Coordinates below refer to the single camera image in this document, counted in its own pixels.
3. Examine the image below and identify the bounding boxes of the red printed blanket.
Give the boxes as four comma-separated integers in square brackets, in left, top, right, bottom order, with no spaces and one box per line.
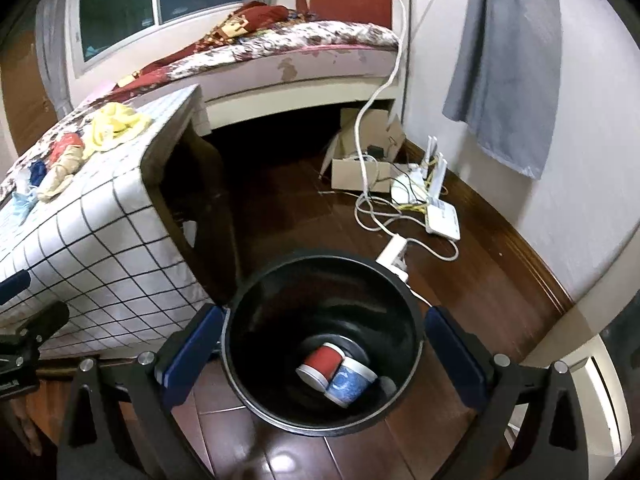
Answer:
[115,2,311,92]

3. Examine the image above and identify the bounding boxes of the white power strip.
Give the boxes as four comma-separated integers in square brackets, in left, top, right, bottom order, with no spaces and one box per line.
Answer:
[375,234,410,281]

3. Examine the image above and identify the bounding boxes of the white router with antennas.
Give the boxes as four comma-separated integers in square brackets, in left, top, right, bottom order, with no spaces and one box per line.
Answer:
[390,135,448,206]

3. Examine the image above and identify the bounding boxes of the white bed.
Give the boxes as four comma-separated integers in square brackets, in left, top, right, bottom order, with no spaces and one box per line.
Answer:
[65,20,407,136]

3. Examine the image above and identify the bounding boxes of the white checked tablecloth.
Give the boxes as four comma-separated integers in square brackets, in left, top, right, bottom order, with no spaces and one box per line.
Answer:
[0,85,216,361]

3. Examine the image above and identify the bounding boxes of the white framed window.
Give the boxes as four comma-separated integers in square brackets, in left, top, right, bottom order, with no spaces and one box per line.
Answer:
[70,0,251,68]

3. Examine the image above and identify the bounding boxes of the grey hanging cloth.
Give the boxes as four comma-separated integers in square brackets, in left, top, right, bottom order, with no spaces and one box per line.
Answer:
[442,0,571,181]

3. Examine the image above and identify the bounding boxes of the white flat modem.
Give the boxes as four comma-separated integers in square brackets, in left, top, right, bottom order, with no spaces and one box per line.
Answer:
[425,200,461,241]

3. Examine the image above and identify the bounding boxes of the cardboard box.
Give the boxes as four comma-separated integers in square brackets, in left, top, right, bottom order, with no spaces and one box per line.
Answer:
[320,107,407,193]

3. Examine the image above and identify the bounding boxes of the white power cable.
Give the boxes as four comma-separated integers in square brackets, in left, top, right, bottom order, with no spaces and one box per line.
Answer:
[352,0,412,241]

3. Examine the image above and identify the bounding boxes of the brown wooden panel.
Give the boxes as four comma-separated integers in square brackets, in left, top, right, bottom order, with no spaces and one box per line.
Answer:
[0,25,57,141]

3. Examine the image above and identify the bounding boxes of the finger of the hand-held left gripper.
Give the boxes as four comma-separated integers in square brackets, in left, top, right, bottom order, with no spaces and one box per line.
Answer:
[17,301,71,347]
[0,270,32,307]

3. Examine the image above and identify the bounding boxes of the blue patterned paper cup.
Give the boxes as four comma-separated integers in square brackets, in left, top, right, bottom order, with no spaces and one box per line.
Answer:
[325,357,378,408]

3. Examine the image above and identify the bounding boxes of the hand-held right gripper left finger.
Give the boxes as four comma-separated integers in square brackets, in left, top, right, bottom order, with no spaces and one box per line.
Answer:
[56,304,231,480]

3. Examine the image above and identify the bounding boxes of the black round bin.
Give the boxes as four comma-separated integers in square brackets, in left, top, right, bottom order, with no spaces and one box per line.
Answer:
[222,254,427,437]

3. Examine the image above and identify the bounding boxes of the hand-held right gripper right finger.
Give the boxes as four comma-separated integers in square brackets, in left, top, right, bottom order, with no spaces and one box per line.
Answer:
[424,305,601,480]

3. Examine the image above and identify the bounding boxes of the yellow cloth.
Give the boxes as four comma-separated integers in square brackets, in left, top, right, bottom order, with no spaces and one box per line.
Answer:
[80,101,153,160]

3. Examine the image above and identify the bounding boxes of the red paper cup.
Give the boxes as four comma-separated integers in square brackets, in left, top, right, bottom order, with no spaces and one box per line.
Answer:
[296,342,346,391]

